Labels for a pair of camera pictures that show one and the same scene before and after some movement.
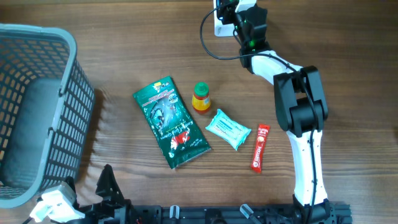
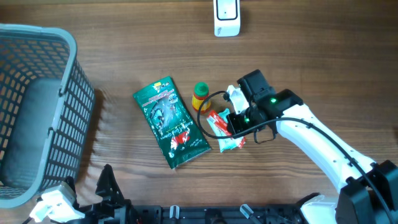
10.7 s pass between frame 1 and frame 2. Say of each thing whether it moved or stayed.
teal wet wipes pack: moved
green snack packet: stayed
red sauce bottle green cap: stayed
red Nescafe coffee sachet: moved
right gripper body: moved
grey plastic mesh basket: stayed
